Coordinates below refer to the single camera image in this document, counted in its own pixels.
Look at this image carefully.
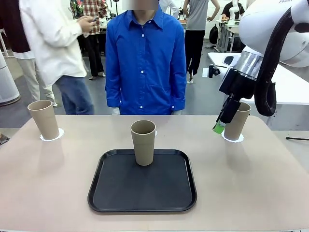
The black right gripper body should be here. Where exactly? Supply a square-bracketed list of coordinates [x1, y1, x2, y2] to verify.
[218, 69, 257, 100]

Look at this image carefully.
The tall beige cup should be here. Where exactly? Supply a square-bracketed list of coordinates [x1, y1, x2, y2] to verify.
[224, 101, 252, 141]
[27, 100, 60, 140]
[130, 120, 157, 166]

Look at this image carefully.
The person's right forearm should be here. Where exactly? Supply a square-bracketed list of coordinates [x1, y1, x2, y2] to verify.
[105, 82, 122, 109]

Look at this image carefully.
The person's left forearm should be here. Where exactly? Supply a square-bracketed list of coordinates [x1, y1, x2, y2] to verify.
[170, 82, 187, 112]

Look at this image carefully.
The bystander's hand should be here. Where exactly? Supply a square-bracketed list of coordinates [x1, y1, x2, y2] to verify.
[77, 15, 98, 33]

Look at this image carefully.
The white side table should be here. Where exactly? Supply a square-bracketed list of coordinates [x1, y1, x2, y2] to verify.
[207, 52, 309, 106]

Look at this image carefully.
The black backpack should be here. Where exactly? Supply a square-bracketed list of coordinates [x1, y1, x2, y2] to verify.
[209, 23, 219, 44]

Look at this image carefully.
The grey background workbench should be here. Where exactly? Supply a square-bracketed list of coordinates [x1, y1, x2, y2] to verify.
[216, 19, 242, 53]

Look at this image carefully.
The seated person in black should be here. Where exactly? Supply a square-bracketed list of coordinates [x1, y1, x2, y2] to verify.
[221, 1, 242, 21]

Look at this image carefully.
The bystander in grey top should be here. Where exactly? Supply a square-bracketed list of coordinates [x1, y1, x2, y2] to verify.
[183, 0, 220, 83]

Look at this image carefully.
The person in blue shirt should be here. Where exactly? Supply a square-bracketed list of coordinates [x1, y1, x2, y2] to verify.
[105, 0, 188, 116]

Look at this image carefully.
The black plastic tray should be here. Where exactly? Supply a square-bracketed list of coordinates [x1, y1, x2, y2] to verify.
[87, 149, 198, 213]

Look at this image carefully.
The bystander in plaid shirt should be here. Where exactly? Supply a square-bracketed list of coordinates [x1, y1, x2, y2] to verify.
[70, 0, 108, 80]

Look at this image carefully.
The bystander in white shirt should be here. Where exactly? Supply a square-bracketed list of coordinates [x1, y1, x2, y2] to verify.
[18, 0, 101, 116]

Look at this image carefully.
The bystander in black shirt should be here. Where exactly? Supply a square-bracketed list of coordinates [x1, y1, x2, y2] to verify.
[0, 0, 56, 107]

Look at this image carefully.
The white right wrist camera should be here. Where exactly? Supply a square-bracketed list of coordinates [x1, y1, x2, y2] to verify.
[202, 64, 221, 78]

